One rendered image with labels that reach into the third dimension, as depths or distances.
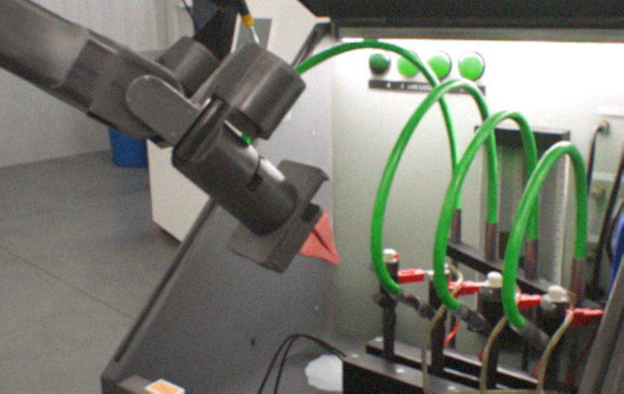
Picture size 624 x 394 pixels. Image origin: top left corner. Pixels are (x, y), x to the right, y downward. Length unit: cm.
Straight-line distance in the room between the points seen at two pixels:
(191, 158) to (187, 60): 40
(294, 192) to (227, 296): 63
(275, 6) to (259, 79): 330
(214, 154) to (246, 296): 73
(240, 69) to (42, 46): 16
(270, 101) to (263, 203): 9
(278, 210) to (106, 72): 19
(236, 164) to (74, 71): 14
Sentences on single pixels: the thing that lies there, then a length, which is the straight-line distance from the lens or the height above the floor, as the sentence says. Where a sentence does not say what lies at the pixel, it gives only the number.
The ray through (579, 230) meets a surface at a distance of 100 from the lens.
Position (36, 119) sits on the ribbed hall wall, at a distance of 779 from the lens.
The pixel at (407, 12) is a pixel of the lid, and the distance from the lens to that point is 132.
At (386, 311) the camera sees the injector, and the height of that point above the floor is 105.
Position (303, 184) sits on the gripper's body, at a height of 133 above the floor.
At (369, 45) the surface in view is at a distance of 106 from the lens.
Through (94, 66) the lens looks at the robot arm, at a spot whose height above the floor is 144.
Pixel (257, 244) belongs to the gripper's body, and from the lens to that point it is 66.
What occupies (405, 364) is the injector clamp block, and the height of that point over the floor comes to 97.
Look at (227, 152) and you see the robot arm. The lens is 61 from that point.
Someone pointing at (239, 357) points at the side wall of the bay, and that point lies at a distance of 134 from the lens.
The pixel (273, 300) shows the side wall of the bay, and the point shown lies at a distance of 137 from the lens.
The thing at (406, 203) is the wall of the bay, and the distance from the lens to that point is 136.
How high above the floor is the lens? 149
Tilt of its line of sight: 14 degrees down
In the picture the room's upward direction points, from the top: 1 degrees counter-clockwise
